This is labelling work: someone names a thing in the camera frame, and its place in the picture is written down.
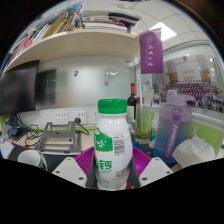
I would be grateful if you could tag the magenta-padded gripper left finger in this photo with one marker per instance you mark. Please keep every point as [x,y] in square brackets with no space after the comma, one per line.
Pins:
[71,170]

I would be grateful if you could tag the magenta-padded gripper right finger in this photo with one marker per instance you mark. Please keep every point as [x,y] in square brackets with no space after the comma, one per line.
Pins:
[151,169]

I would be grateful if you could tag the white green-capped drink bottle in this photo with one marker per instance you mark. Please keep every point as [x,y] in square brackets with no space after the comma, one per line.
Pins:
[113,146]

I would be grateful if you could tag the purple translucent water bottle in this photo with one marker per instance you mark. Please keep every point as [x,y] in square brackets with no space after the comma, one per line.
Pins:
[170,126]

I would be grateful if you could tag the black desk mat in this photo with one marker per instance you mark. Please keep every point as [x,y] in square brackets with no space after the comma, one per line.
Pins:
[56,159]

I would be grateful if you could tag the grey metal laptop stand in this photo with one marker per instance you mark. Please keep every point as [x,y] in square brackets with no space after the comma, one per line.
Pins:
[58,138]

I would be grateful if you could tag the clear drinking glass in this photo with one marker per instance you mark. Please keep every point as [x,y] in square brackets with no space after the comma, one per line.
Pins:
[144,128]

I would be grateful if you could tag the black-white patterned cup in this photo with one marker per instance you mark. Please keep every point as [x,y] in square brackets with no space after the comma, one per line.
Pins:
[30,157]

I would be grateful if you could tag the crumpled white tissue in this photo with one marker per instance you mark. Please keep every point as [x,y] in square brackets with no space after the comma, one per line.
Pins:
[195,151]

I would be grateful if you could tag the dark wine bottle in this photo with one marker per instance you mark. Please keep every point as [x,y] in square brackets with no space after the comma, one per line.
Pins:
[132,103]

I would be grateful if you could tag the small dark screen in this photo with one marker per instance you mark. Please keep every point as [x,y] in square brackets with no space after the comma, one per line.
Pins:
[46,88]

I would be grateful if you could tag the group photo poster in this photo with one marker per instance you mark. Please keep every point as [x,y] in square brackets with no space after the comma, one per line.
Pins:
[196,86]

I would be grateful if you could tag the black computer monitor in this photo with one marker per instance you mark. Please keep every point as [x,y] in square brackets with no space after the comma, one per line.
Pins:
[18,88]

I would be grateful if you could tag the purple hanging pennant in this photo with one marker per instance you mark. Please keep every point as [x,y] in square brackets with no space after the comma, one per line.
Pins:
[151,51]

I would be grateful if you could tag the wooden shelf with books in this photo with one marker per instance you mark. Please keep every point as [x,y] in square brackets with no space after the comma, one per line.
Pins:
[80,45]

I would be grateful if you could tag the ceiling light panels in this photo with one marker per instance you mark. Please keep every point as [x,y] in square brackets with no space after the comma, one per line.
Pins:
[163,31]

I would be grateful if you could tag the white wall socket row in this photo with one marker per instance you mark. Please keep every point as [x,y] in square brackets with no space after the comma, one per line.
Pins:
[61,117]

